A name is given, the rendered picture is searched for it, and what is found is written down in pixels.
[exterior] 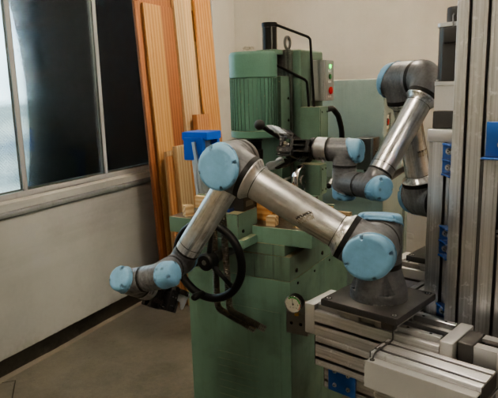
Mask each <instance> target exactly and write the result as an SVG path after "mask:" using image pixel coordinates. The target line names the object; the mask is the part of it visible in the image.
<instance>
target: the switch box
mask: <svg viewBox="0 0 498 398"><path fill-rule="evenodd" d="M329 64H331V65H332V67H331V72H328V70H329ZM329 73H330V74H331V75H332V78H331V79H329ZM313 74H314V89H315V101H327V100H334V61H333V60H325V59H323V60H313ZM328 81H331V83H328ZM330 87H332V88H333V93H332V94H330V93H329V88H330ZM328 95H331V97H328ZM311 101H312V91H311Z"/></svg>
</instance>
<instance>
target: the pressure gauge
mask: <svg viewBox="0 0 498 398"><path fill-rule="evenodd" d="M292 304H294V305H292ZM285 307H286V309H287V310H288V311H289V312H291V313H293V314H294V315H295V316H299V312H300V311H301V310H302V309H303V308H304V299H303V297H302V296H301V295H299V294H297V293H293V294H291V295H290V296H288V297H287V298H286V299H285Z"/></svg>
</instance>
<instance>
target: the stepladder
mask: <svg viewBox="0 0 498 398"><path fill-rule="evenodd" d="M220 138H221V131H220V130H192V131H186V132H182V140H183V145H184V159H185V160H192V166H193V172H194V185H195V192H196V195H198V193H208V192H209V187H208V186H206V185H205V184H204V182H203V181H202V180H201V178H200V175H199V172H198V161H199V158H200V155H201V154H202V152H203V151H204V150H205V149H206V148H207V147H209V146H210V145H212V144H214V143H217V142H220Z"/></svg>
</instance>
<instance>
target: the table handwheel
mask: <svg viewBox="0 0 498 398"><path fill-rule="evenodd" d="M188 224H189V223H187V224H186V225H185V226H183V227H182V228H181V230H180V231H179V233H178V234H177V236H176V238H175V242H174V246H173V249H174V248H175V246H176V244H177V242H178V241H179V239H180V238H181V236H182V234H183V232H184V231H185V230H186V228H187V226H188ZM216 231H218V232H220V233H221V234H222V235H223V236H224V237H226V239H227V240H228V241H229V242H230V244H231V246H232V247H229V248H228V252H229V256H231V255H233V254H234V253H235V254H236V260H237V274H236V279H235V281H234V283H233V284H232V282H231V281H230V280H229V279H228V278H227V277H226V276H225V275H224V274H223V273H222V271H221V270H220V269H219V268H218V267H217V265H218V262H219V261H221V260H223V256H222V249H220V250H217V251H215V252H213V251H212V248H213V235H214V233H213V234H212V236H211V237H210V239H209V241H208V246H207V251H206V252H205V253H202V254H200V255H199V257H198V263H197V264H196V266H199V267H200V268H201V269H202V270H204V271H209V270H210V269H212V270H213V271H214V272H215V273H216V274H217V275H218V276H219V277H220V278H221V279H222V280H223V281H224V282H225V283H226V284H227V285H228V287H229V289H228V290H227V291H225V292H223V293H220V294H210V293H207V292H205V294H204V295H203V296H202V297H201V298H200V299H202V300H204V301H207V302H223V301H225V300H228V299H230V298H231V297H232V296H234V295H235V294H236V293H237V292H238V290H239V289H240V288H241V286H242V284H243V281H244V278H245V274H246V260H245V256H244V252H243V249H242V246H241V245H240V242H239V240H238V239H237V237H236V236H235V235H234V234H233V233H232V232H231V231H230V230H229V229H228V228H227V227H226V226H225V225H223V224H222V223H219V224H218V226H217V228H216ZM181 282H182V283H183V285H184V286H185V288H186V289H187V290H188V291H189V292H190V293H192V294H194V293H195V292H198V291H201V290H200V289H199V288H197V287H196V286H195V285H194V284H193V283H192V282H191V281H190V279H189V278H188V276H187V274H185V275H184V276H182V278H181Z"/></svg>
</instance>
